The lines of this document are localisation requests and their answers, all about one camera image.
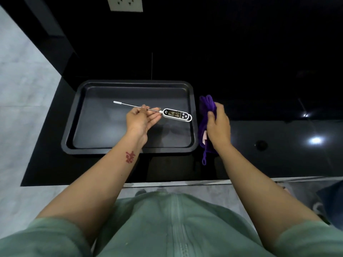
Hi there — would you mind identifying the person's left hand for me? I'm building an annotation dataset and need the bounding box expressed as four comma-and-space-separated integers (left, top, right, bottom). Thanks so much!
126, 104, 163, 146

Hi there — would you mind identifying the person's right hand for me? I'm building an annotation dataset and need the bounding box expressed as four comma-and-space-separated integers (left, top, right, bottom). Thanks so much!
207, 102, 232, 150

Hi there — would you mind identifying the purple cloth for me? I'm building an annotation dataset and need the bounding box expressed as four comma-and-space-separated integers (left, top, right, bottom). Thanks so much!
198, 95, 218, 166

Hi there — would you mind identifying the white digital probe thermometer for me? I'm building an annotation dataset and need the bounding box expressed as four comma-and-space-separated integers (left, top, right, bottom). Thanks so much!
113, 101, 192, 122

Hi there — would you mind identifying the person's left forearm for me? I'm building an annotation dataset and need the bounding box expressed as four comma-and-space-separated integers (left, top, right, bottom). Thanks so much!
36, 130, 148, 246

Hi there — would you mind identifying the person's right forearm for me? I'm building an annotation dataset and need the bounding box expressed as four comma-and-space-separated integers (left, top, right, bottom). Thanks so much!
212, 144, 322, 252

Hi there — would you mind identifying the black baking tray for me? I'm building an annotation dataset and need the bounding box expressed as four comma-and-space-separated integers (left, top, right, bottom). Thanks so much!
61, 80, 199, 155

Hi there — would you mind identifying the green shirt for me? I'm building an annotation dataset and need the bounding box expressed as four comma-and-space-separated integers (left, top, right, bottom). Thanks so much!
0, 191, 343, 257

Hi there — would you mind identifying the white shoe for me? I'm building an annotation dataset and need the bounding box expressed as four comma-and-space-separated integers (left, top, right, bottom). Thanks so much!
312, 202, 328, 220

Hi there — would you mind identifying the blue denim trouser leg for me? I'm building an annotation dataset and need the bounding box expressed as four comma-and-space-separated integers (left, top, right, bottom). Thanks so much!
316, 180, 343, 230

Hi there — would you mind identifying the white wall socket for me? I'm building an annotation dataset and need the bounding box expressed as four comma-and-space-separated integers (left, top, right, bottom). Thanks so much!
107, 0, 143, 12

